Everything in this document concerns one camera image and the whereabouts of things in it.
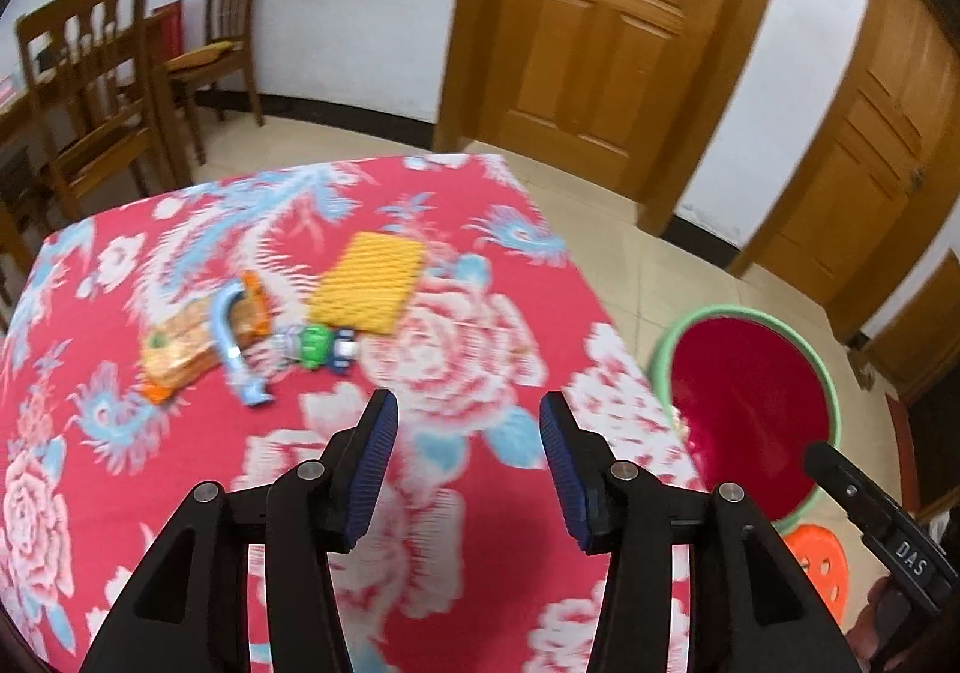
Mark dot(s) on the green and blue toy car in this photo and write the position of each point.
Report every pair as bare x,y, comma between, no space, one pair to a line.
315,343

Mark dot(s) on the wooden panel door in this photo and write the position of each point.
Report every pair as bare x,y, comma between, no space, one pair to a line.
862,178
930,335
600,42

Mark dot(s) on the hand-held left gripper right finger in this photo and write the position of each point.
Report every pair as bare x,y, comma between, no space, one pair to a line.
566,478

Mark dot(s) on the yellow waffle cloth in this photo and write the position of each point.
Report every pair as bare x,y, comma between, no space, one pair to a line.
367,283

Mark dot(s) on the person's right hand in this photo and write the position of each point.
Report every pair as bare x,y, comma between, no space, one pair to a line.
866,628

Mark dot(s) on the orange snack packet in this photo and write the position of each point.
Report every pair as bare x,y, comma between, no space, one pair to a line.
184,350

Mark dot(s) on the red bucket with green rim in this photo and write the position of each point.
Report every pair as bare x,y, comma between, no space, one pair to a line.
750,403

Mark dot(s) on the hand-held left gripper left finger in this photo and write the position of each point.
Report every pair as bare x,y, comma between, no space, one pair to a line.
371,470

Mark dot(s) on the yellow seat cushion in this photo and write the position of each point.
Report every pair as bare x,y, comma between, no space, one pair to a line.
199,54

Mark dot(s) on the blue curved plastic piece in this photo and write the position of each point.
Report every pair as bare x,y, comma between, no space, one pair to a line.
225,335

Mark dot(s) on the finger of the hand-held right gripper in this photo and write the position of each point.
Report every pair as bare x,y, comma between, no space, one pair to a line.
844,482

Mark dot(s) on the red chair back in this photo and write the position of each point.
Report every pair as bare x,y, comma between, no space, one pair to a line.
171,31

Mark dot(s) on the red floral tablecloth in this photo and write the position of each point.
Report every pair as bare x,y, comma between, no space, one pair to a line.
465,358

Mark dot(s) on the orange plastic stool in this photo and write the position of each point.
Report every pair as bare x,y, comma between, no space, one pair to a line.
821,560

